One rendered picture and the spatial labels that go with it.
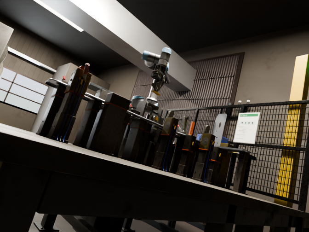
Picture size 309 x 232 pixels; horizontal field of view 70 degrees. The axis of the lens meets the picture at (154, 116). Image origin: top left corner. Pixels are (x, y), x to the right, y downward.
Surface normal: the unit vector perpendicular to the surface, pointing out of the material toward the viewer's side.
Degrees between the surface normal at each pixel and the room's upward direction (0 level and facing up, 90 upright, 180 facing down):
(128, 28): 90
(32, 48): 90
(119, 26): 90
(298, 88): 90
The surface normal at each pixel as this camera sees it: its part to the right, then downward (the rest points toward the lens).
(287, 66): -0.67, -0.34
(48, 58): 0.69, 0.04
